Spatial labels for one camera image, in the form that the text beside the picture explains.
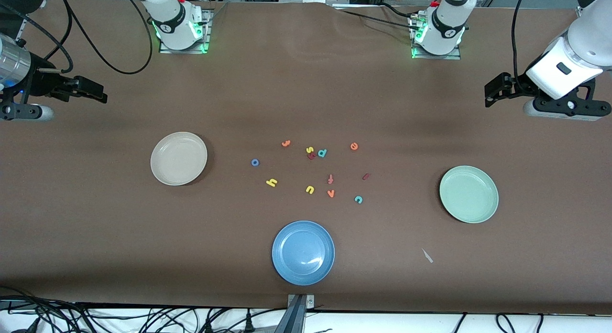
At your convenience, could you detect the beige brown plate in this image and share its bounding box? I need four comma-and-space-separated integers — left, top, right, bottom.
150, 131, 208, 186

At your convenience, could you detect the light green plate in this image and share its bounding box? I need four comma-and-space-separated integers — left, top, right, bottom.
439, 165, 499, 224

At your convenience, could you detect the brown table cover sheet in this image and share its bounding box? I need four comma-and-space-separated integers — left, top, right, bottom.
0, 0, 612, 315

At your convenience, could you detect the blue plate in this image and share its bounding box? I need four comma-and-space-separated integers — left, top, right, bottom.
272, 220, 336, 286

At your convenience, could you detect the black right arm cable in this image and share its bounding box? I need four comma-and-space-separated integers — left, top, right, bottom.
0, 0, 153, 75

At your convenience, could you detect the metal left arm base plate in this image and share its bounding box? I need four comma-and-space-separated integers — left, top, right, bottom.
409, 13, 462, 61

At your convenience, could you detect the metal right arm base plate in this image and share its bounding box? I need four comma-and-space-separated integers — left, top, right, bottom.
159, 8, 213, 54

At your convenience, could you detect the black cable on table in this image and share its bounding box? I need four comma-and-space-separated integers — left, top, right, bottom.
335, 2, 421, 32

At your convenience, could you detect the black cable bundle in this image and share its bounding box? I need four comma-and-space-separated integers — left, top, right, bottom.
0, 286, 268, 333

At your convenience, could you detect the grey metal camera bracket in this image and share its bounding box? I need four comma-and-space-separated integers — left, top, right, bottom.
275, 294, 316, 333

